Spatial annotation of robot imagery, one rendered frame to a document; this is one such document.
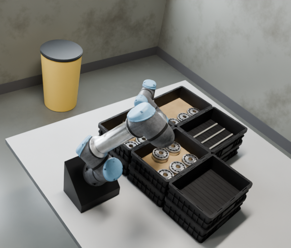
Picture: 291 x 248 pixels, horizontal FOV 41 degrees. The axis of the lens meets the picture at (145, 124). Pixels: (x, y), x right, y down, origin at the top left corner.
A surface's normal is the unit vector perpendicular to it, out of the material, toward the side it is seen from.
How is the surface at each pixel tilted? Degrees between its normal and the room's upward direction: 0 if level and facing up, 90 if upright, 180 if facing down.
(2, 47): 90
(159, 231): 0
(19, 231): 0
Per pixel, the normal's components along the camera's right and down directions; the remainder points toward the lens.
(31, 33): 0.62, 0.56
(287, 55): -0.77, 0.29
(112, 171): 0.62, -0.09
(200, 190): 0.15, -0.77
